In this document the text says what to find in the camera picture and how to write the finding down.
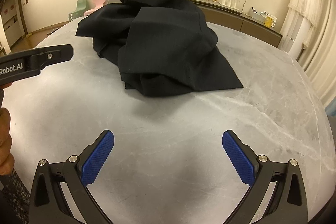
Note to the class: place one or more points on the set of clear drinking glasses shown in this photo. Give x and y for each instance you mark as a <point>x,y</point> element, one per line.
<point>230,0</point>

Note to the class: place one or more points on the green plastic chair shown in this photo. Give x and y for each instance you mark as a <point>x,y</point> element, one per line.
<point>78,10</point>

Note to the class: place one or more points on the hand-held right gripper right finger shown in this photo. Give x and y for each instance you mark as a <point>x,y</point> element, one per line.
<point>239,158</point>

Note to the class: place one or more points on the white curtain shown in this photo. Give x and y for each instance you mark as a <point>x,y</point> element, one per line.
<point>324,50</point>

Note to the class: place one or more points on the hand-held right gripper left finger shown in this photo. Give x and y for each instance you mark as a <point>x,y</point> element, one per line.
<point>97,158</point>

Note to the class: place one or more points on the pink plastic chair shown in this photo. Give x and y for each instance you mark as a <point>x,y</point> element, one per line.
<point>95,5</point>

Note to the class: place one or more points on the black pants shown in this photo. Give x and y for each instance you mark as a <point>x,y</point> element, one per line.
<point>157,43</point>

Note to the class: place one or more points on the person's left hand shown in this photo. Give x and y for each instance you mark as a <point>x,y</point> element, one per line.
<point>5,142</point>

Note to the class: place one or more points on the white standing air conditioner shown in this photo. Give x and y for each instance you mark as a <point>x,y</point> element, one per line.
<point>296,35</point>

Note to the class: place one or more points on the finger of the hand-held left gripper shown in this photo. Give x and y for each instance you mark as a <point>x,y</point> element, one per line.
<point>56,54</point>

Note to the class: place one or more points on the white storage box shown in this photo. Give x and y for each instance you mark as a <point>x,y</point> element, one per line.
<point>256,14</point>

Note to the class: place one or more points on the person's left forearm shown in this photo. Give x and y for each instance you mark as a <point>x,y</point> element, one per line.
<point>18,192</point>

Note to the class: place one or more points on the yellow container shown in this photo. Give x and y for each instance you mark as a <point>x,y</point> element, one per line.
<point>268,21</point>

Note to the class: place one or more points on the blue curtain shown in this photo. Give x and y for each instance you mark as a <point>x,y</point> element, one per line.
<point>332,109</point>

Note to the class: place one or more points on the white labelled box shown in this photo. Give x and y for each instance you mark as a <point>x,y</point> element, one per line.
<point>273,18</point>

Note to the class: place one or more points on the long grey sideboard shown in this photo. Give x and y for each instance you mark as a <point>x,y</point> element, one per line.
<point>249,26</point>

